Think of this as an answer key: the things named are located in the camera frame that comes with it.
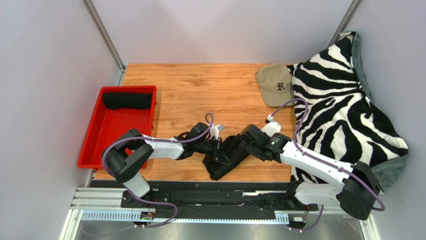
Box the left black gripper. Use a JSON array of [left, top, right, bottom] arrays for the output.
[[194, 137, 230, 165]]

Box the black printed t-shirt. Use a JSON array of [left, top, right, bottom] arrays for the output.
[[174, 131, 254, 182]]

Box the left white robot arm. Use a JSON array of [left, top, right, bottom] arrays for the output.
[[101, 122, 231, 198]]

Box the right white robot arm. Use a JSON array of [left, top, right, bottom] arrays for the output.
[[240, 120, 381, 220]]

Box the beige baseball cap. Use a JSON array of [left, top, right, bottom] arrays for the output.
[[255, 63, 294, 107]]

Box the rolled black t-shirt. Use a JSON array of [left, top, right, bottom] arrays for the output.
[[102, 92, 153, 110]]

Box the zebra print blanket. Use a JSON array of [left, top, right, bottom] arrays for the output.
[[288, 31, 409, 193]]

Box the red plastic tray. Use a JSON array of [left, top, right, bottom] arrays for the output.
[[77, 85, 157, 170]]

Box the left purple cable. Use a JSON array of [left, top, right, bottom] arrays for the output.
[[101, 112, 215, 238]]

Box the purple cable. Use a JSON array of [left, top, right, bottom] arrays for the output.
[[101, 112, 215, 238], [266, 98, 386, 233]]

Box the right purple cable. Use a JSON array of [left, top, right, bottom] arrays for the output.
[[266, 98, 386, 233]]

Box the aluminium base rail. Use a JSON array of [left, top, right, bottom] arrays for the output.
[[60, 181, 381, 240]]

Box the right aluminium frame post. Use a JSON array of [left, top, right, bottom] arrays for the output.
[[328, 0, 363, 47]]

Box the aluminium frame post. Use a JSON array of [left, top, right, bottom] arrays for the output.
[[328, 0, 363, 47], [82, 0, 126, 73]]

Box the left aluminium frame post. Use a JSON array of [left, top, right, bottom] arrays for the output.
[[82, 0, 126, 73]]

